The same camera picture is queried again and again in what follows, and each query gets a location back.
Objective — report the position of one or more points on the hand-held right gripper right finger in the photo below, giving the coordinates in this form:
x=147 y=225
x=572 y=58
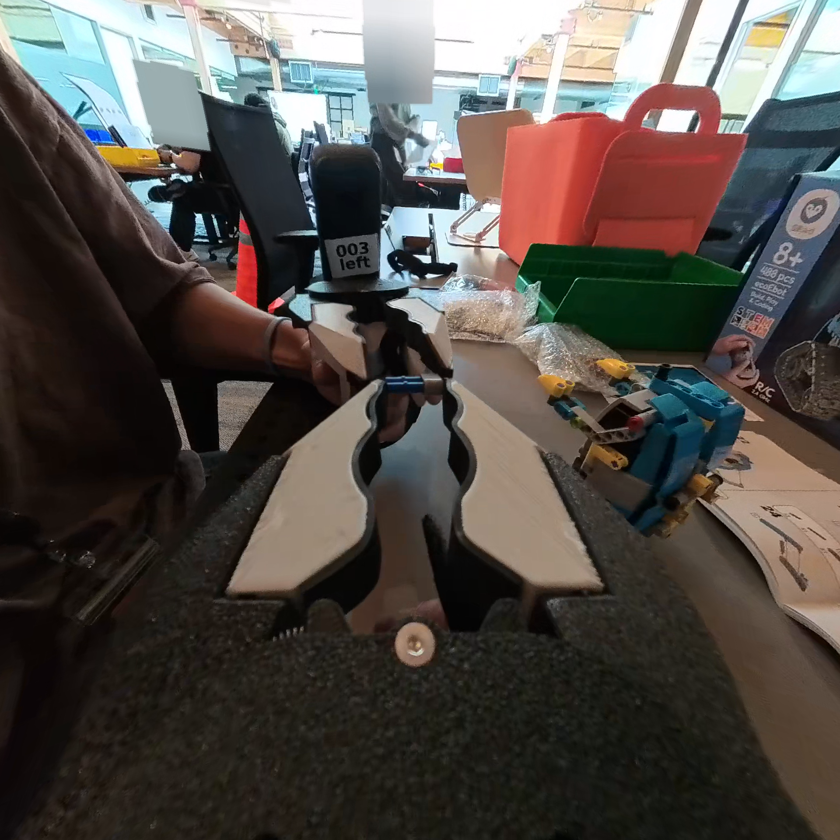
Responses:
x=525 y=525

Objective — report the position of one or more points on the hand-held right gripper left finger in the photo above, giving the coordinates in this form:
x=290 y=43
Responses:
x=302 y=525

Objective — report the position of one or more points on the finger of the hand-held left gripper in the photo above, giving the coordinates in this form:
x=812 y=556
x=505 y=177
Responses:
x=338 y=341
x=426 y=328

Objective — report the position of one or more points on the toy brick robot model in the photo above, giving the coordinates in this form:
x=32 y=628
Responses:
x=669 y=433

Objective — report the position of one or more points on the person's left forearm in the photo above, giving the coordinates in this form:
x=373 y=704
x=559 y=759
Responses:
x=223 y=328

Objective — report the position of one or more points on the person's left hand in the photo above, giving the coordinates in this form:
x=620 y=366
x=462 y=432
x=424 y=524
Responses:
x=328 y=374

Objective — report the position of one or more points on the grey wristband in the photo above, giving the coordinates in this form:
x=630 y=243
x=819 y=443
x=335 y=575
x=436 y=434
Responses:
x=275 y=344

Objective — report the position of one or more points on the small white box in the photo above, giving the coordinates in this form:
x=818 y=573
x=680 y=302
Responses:
x=407 y=229

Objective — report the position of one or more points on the black office chair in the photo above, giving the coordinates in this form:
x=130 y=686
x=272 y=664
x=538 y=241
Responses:
x=774 y=170
x=256 y=184

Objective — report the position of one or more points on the orange storage bin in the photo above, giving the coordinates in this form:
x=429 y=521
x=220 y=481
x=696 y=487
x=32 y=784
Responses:
x=558 y=184

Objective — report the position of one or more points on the green storage bin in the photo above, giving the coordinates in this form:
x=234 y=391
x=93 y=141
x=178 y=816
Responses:
x=643 y=308

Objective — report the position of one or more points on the yellow storage bin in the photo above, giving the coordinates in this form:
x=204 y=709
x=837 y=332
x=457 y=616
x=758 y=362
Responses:
x=128 y=156

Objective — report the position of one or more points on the sticker sheet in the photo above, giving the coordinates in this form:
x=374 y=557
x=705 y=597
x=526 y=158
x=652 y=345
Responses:
x=702 y=377

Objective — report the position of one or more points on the instruction booklet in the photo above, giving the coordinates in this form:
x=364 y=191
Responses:
x=787 y=525

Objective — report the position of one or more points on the person's brown shirt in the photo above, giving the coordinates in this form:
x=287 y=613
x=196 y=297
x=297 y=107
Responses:
x=65 y=328

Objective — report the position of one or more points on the blue toy set box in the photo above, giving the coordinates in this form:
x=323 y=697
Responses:
x=787 y=295

